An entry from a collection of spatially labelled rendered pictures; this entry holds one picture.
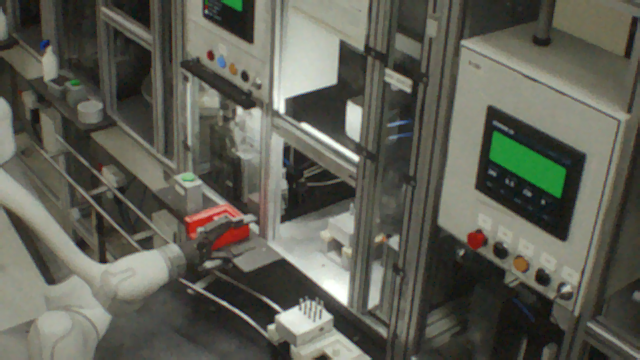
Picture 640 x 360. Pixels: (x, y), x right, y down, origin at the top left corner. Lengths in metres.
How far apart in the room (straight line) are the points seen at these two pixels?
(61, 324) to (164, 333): 0.47
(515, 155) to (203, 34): 1.22
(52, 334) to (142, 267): 0.33
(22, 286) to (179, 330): 1.51
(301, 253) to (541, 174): 1.10
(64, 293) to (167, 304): 0.47
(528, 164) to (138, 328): 1.44
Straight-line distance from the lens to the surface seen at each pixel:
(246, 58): 2.63
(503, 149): 1.92
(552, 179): 1.86
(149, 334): 2.85
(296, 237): 2.86
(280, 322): 2.51
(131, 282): 2.29
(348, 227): 2.71
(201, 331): 2.86
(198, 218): 2.84
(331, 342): 2.53
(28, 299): 4.17
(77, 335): 2.50
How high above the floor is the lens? 2.51
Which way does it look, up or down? 30 degrees down
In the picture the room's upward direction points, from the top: 4 degrees clockwise
